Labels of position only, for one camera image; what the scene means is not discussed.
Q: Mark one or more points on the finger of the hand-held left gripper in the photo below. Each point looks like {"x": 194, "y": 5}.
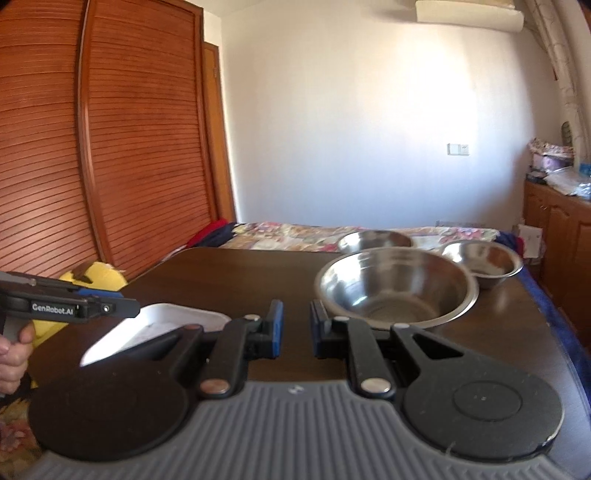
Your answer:
{"x": 101, "y": 295}
{"x": 117, "y": 308}

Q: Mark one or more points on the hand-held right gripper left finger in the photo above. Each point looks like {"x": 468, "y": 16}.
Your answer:
{"x": 276, "y": 327}

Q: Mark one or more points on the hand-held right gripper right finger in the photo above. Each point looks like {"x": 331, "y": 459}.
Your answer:
{"x": 316, "y": 327}

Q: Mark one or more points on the large stainless steel bowl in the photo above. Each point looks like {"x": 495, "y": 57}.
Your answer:
{"x": 397, "y": 295}

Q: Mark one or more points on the small stainless steel bowl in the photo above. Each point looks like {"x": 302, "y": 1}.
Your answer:
{"x": 374, "y": 241}

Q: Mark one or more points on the medium stainless steel bowl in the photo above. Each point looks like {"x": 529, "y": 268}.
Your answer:
{"x": 485, "y": 263}

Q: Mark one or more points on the person's left hand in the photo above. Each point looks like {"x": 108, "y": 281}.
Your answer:
{"x": 14, "y": 364}

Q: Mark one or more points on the yellow plush toy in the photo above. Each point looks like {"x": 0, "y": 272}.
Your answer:
{"x": 104, "y": 277}

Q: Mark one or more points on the red cloth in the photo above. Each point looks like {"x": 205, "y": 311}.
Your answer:
{"x": 207, "y": 233}

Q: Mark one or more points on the wooden louvred wardrobe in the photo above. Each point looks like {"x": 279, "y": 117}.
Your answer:
{"x": 115, "y": 138}

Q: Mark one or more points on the white paper bag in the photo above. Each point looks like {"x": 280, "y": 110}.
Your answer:
{"x": 531, "y": 242}

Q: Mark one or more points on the wooden cabinet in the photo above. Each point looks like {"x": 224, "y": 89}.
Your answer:
{"x": 563, "y": 230}

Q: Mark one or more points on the purple box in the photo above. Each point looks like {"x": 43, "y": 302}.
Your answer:
{"x": 551, "y": 162}

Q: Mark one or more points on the clear plastic bag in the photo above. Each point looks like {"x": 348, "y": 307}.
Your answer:
{"x": 570, "y": 182}

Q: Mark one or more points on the floral cloth bundle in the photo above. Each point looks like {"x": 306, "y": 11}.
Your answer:
{"x": 551, "y": 147}

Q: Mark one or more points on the woven hand fan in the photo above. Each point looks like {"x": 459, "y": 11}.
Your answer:
{"x": 566, "y": 134}

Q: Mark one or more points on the patterned beige curtain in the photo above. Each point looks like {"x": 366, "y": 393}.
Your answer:
{"x": 565, "y": 69}

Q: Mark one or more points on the white wall switch socket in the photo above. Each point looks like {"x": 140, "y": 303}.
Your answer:
{"x": 458, "y": 149}

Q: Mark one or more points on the wall air conditioner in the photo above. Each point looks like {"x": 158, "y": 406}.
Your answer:
{"x": 471, "y": 16}

